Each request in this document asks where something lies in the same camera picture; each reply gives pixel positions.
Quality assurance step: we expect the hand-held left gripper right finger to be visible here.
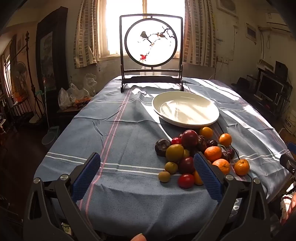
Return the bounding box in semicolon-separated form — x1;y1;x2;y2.
192;151;271;241

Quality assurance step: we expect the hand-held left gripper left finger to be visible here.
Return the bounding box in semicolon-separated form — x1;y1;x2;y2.
23;152;102;241

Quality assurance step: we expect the large tangerine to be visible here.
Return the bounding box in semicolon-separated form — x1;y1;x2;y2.
204;146;222;163

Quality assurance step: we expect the dark red plum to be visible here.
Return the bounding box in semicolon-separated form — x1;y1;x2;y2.
178;157;196;174
181;130;199;148

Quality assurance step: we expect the dark red date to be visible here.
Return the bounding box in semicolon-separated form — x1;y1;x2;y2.
196;135;208;152

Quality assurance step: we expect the large green plum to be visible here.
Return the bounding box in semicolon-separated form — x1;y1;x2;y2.
166;144;184;163

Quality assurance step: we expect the small orange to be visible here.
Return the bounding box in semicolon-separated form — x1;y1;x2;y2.
193;170;204;186
199;126;213;139
219;133;232;147

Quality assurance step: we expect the dark brown chestnut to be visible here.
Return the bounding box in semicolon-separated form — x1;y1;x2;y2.
154;138;172;157

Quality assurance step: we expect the white ceramic plate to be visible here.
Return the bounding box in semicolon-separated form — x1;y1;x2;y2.
152;91;220;129

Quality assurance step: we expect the white bucket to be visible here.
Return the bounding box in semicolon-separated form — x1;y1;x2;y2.
283;111;296;136

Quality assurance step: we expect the green dustpan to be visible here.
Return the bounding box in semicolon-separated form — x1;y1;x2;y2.
42;126;60;144

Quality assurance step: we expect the black monitor on stand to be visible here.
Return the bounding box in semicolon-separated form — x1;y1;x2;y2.
246;61;293;116

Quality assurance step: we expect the blue striped tablecloth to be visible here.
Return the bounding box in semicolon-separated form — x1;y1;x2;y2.
33;76;293;234

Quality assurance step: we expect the computer monitor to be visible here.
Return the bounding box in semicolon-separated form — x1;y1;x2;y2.
257;74;285;102

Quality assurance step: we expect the clear plastic bag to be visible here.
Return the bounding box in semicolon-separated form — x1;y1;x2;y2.
58;83;91;109
83;74;97;96

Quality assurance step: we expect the black bag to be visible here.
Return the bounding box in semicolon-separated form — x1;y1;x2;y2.
231;77;250;91

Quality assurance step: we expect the black metal coat stand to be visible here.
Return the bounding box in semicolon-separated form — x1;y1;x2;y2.
24;32;44;118

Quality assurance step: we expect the standing fan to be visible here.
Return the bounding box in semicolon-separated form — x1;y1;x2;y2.
14;61;28;84

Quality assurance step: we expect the white air conditioner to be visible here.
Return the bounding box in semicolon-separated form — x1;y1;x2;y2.
266;13;292;32

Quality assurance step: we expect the dark framed picture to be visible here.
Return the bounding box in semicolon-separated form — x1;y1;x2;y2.
36;7;70;93

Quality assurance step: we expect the checked curtain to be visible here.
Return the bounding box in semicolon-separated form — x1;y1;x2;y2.
73;0;99;69
183;0;216;67

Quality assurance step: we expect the round bird painting table screen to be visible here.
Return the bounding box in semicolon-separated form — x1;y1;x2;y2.
120;14;185;93

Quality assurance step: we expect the bright window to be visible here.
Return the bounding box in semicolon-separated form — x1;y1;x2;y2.
97;0;188;58

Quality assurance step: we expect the wall fuse box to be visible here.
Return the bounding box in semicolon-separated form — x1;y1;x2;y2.
245;23;258;44

